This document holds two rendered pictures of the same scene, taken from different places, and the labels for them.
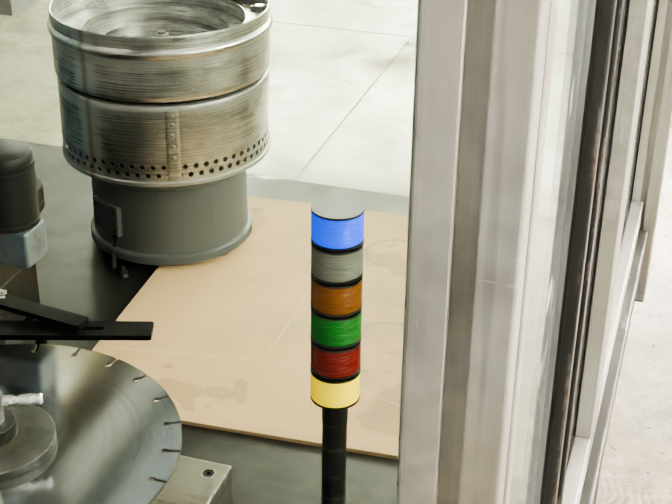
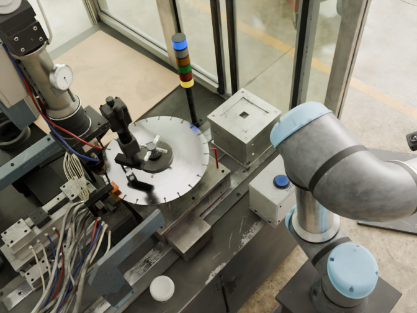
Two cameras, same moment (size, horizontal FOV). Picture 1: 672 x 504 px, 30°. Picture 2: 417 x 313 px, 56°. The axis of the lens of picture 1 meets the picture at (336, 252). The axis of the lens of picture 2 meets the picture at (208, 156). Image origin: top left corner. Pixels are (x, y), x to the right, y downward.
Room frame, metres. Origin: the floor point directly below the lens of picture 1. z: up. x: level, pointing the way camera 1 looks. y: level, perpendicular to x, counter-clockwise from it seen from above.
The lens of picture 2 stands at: (0.33, 0.79, 1.89)
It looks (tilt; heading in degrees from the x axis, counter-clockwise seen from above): 54 degrees down; 306
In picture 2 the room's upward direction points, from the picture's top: 9 degrees counter-clockwise
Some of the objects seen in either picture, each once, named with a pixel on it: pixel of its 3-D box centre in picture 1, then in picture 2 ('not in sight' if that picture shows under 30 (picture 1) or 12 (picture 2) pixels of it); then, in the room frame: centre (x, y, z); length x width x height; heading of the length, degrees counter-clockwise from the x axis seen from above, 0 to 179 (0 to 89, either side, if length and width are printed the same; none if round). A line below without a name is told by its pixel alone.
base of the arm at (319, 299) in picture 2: not in sight; (341, 289); (0.26, 0.38, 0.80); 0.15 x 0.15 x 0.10
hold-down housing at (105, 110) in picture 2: not in sight; (121, 127); (0.88, 0.37, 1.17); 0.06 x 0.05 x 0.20; 64
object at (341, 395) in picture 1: (335, 382); (187, 80); (0.94, 0.00, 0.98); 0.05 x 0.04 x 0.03; 163
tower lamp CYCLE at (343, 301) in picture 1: (336, 289); (182, 58); (0.94, 0.00, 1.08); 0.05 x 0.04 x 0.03; 163
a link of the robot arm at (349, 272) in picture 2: not in sight; (347, 272); (0.27, 0.38, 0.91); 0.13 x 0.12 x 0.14; 145
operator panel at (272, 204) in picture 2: not in sight; (290, 177); (0.51, 0.12, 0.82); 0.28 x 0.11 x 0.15; 73
